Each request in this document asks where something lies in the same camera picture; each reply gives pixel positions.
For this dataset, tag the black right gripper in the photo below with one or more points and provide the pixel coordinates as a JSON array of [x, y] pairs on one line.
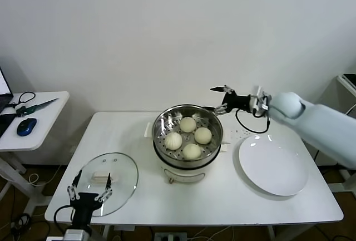
[[239, 103]]

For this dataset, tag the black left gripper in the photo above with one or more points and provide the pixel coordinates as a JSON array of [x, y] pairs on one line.
[[84, 202]]

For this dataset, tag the round glass pot lid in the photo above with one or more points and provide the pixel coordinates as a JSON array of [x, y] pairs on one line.
[[125, 174]]

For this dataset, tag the pleated white steamed baozi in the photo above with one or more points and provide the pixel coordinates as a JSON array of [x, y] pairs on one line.
[[173, 140]]

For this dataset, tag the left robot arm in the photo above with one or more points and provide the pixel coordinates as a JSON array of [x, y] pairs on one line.
[[76, 235]]

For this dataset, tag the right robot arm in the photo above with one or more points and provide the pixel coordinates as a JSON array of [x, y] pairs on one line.
[[306, 118]]

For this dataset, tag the perforated steel steamer basket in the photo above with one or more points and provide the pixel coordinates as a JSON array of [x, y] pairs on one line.
[[161, 129]]

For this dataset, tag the scattered brown crumbs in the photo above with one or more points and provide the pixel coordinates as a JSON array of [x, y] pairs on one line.
[[244, 133]]

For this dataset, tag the white side table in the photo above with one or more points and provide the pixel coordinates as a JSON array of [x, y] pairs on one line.
[[47, 124]]

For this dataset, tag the round white plate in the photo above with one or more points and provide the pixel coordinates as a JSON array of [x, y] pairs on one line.
[[272, 166]]

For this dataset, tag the blue computer mouse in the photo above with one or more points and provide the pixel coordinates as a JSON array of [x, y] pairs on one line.
[[26, 127]]

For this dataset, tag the white floor power strip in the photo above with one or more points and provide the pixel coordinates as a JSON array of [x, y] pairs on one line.
[[170, 236]]

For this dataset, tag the long green pointed tool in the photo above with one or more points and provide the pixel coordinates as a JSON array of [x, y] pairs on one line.
[[36, 108]]

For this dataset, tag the white shelf table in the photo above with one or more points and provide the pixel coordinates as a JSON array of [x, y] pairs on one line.
[[345, 86]]

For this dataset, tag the black laptop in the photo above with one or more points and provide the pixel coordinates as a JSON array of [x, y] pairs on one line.
[[3, 100]]

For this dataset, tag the flat black device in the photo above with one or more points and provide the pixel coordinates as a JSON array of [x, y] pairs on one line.
[[351, 81]]

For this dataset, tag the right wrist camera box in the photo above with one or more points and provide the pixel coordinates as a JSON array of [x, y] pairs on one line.
[[258, 100]]

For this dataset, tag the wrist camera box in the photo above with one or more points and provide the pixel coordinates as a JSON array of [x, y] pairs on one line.
[[258, 100], [55, 238]]

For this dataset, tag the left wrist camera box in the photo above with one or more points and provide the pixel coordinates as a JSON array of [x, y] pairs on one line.
[[55, 238]]

